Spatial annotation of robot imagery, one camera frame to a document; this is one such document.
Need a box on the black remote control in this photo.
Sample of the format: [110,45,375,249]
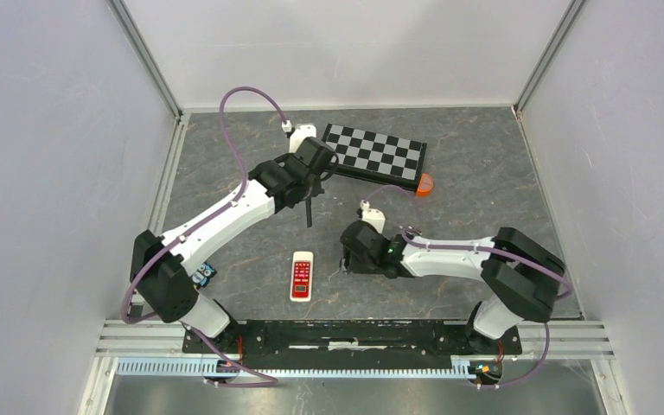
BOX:
[304,196,313,228]

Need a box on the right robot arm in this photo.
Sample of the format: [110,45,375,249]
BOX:
[340,220,572,353]

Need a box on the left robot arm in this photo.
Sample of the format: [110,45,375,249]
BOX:
[129,137,336,353]

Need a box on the white red remote control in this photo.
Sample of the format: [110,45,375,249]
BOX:
[290,251,314,303]

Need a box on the black grey checkerboard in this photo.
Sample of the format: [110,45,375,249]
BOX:
[322,124,428,191]

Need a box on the orange round object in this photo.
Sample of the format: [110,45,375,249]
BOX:
[415,173,434,198]

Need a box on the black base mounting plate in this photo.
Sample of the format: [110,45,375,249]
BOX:
[214,319,522,370]

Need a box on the blue battery pack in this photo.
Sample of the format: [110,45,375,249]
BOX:
[191,262,217,288]

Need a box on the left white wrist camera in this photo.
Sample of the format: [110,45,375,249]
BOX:
[282,120,317,153]

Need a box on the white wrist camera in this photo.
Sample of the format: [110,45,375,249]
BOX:
[282,120,317,153]
[360,200,386,233]

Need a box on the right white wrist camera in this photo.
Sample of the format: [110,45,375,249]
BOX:
[360,200,386,233]

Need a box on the grey slotted cable duct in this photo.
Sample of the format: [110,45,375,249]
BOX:
[115,357,474,378]

